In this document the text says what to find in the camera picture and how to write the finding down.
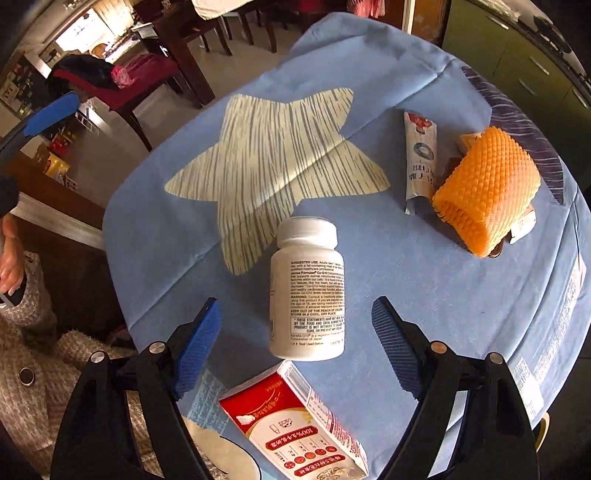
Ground red and white carton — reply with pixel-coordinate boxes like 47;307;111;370
219;360;370;479

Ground orange foam fruit net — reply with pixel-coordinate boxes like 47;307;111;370
431;125;542;258

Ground white pill bottle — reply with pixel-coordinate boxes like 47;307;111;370
269;217;346;361

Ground white snack stick wrapper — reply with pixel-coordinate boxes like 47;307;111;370
404;111;438;215

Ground green kitchen cabinets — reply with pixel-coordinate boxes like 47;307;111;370
443;0;590;189

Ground person's left hand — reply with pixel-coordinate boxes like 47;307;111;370
0;214;25;295

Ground red cushioned chair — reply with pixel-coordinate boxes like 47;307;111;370
45;53;180;151

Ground beige knit jacket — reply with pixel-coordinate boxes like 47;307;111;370
1;252;136;476

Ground dark wooden dining table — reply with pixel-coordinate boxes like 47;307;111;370
132;1;279;107

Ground blue star-print tablecloth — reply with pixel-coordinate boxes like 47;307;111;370
103;13;590;477

